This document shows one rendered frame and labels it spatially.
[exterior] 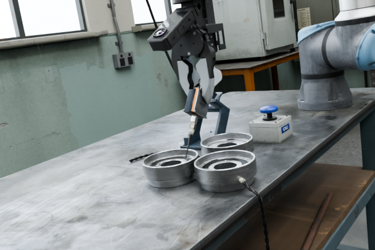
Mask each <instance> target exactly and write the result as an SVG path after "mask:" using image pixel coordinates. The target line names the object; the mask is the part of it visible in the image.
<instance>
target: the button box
mask: <svg viewBox="0 0 375 250"><path fill-rule="evenodd" d="M249 131H250V135H252V136H253V142H260V143H281V142H283V141H284V140H286V139H287V138H289V137H290V136H292V135H293V132H292V121H291V116H272V118H267V116H266V115H264V116H261V117H259V118H257V119H255V120H253V121H251V122H249Z"/></svg>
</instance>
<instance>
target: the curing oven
mask: <svg viewBox="0 0 375 250"><path fill-rule="evenodd" d="M213 8H214V16H215V23H216V24H218V23H223V28H224V37H225V45H226V49H223V50H219V46H218V45H217V47H218V51H217V52H216V53H215V56H216V59H215V60H216V61H218V60H230V59H243V58H250V57H261V59H260V60H261V61H264V60H266V58H265V56H267V55H271V54H275V53H277V52H281V51H285V50H288V49H291V52H293V51H295V48H296V47H298V45H297V43H298V32H299V26H298V19H297V8H296V0H213Z"/></svg>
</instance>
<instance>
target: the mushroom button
mask: <svg viewBox="0 0 375 250"><path fill-rule="evenodd" d="M276 111H278V107H277V106H275V105H266V106H263V107H262V108H260V112H261V113H267V118H272V113H273V112H276Z"/></svg>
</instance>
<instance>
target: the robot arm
mask: <svg viewBox="0 0 375 250"><path fill-rule="evenodd" d="M172 4H181V8H176V9H175V10H174V11H173V13H172V14H170V15H169V16H168V18H167V19H166V20H165V21H164V22H163V23H162V24H161V25H160V27H159V28H158V29H157V30H156V31H155V32H154V33H153V34H152V35H151V36H150V37H149V38H148V39H147V41H148V42H149V44H150V46H151V48H152V50H153V51H166V50H172V52H171V61H172V65H173V68H174V71H175V73H176V76H177V79H178V80H179V81H180V84H181V86H182V88H183V90H184V92H185V93H186V95H187V96H188V92H189V89H194V86H196V85H197V84H198V80H199V79H200V86H201V88H202V97H203V99H204V100H205V102H206V104H210V102H211V99H212V96H213V91H214V87H215V86H216V85H217V84H218V83H219V82H220V81H221V80H222V73H221V71H220V70H218V69H216V68H215V67H214V65H215V59H216V56H215V53H216V52H217V51H218V47H217V45H218V46H219V50H223V49H226V45H225V37H224V28H223V23H218V24H216V23H215V16H214V8H213V0H172ZM339 5H340V13H339V15H338V16H337V17H336V19H335V20H334V21H329V22H324V23H320V24H317V25H312V26H309V27H305V28H302V29H301V30H300V31H299V32H298V43H297V45H298V47H299V57H300V68H301V80H302V82H301V87H300V92H299V97H298V100H297V103H298V109H301V110H306V111H327V110H336V109H342V108H346V107H349V106H351V105H353V95H352V92H351V91H350V88H349V86H348V83H347V81H346V79H345V75H344V70H363V71H367V70H375V0H339ZM219 31H222V37H223V44H220V38H219ZM215 33H217V38H218V40H216V34H215ZM192 55H194V56H195V57H196V58H201V59H200V60H199V61H198V63H197V64H196V70H195V69H194V63H193V60H192V58H190V56H192Z"/></svg>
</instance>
